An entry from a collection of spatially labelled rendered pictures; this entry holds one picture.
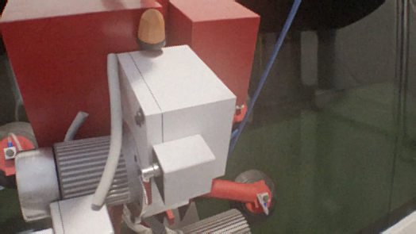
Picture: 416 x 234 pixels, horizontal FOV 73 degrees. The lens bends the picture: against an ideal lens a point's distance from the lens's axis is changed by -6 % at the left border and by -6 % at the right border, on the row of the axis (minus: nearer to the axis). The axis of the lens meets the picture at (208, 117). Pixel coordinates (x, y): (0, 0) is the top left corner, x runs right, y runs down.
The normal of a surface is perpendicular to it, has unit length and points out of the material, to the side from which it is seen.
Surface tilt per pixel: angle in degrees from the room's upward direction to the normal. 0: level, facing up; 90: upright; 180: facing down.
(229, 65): 73
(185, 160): 15
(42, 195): 44
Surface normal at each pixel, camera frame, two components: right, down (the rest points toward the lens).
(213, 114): 0.42, 0.57
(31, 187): 0.49, -0.12
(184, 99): 0.07, -0.80
